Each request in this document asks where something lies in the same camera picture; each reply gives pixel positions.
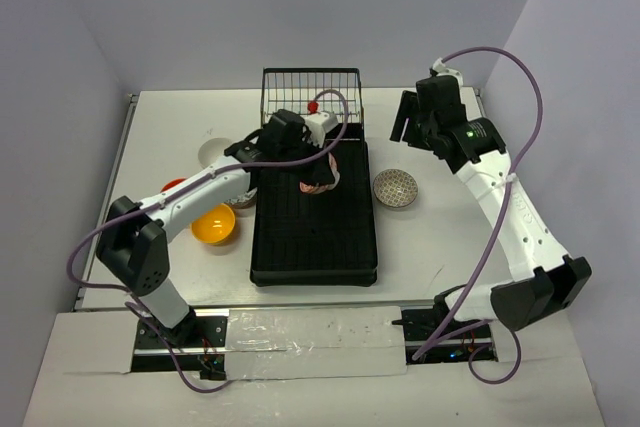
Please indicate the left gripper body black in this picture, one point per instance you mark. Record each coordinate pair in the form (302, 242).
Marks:
(316, 167)

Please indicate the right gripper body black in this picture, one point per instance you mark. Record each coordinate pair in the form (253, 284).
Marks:
(419, 130)

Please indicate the orange white patterned bowl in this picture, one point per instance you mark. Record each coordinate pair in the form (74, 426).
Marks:
(318, 189)

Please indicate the brown geometric patterned bowl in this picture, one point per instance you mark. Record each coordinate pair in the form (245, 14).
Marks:
(395, 188)

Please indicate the dark floral patterned bowl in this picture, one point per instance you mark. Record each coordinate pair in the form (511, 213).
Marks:
(243, 201)

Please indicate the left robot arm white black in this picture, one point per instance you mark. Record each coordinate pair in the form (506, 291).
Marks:
(134, 245)

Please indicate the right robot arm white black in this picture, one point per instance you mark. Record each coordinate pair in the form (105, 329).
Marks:
(544, 277)

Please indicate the black dish rack tray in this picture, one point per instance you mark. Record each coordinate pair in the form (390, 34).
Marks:
(321, 239)

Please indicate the white ceramic bowl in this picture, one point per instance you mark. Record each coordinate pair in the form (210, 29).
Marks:
(211, 150)

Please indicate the yellow plastic bowl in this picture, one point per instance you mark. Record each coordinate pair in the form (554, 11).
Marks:
(216, 226)

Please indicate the orange plastic bowl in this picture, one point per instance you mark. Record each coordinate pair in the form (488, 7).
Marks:
(173, 183)

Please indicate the silver tape strip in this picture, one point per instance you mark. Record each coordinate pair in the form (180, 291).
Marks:
(287, 344)

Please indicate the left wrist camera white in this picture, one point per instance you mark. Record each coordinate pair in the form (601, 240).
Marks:
(319, 123)

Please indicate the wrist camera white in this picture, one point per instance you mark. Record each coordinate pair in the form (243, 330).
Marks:
(319, 123)
(439, 67)

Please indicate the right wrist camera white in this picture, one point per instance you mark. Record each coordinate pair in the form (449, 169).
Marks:
(439, 67)

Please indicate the black wire plate holder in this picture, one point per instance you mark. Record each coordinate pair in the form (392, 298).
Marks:
(293, 88)

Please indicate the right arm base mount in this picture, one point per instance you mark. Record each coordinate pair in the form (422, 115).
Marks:
(419, 323)

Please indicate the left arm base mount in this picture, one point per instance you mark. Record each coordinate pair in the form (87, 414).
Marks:
(201, 352)

